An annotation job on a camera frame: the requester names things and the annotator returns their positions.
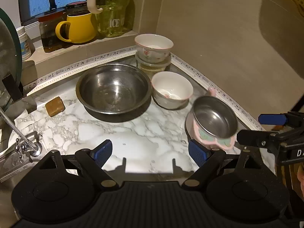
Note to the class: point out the chrome sink faucet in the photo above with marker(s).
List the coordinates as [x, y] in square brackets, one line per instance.
[19, 135]

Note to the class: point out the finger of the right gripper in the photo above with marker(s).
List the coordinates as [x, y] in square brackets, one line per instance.
[261, 138]
[282, 119]

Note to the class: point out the pink child's steel bowl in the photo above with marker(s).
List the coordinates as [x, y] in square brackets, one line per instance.
[211, 122]

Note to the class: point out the person's right hand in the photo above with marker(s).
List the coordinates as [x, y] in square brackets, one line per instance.
[300, 177]

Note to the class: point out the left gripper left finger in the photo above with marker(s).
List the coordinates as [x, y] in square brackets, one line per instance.
[92, 161]

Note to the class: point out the white music-note edge strip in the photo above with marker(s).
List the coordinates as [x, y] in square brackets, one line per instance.
[122, 54]

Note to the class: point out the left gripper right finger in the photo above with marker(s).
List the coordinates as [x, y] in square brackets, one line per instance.
[208, 161]

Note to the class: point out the white floral bowl on container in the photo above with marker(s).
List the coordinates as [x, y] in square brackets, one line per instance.
[153, 48]

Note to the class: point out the yellow ceramic mug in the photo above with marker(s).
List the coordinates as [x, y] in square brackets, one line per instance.
[77, 29]

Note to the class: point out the stainless steel sink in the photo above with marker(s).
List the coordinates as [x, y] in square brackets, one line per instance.
[11, 164]

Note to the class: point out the large stainless steel bowl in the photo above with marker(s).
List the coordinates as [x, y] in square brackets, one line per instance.
[114, 89]

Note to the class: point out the dark glass jar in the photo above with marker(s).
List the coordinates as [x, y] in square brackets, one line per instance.
[47, 26]

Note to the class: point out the white plastic labelled jar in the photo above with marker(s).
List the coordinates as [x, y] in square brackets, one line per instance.
[24, 43]

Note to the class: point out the white ceramic floral bowl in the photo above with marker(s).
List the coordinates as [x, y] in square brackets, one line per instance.
[171, 90]

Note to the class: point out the clear plastic lidded container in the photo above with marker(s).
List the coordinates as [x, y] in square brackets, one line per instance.
[151, 69]

